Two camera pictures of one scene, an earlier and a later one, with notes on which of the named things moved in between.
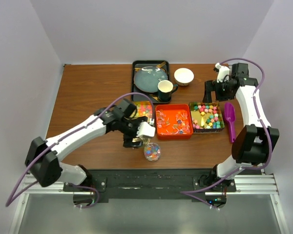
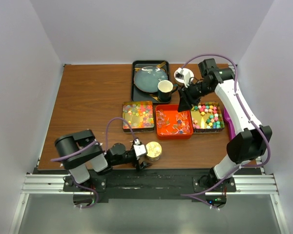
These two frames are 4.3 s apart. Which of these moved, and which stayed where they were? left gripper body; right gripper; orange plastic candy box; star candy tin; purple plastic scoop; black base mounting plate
Moved: left gripper body; right gripper
Stayed: star candy tin; black base mounting plate; orange plastic candy box; purple plastic scoop
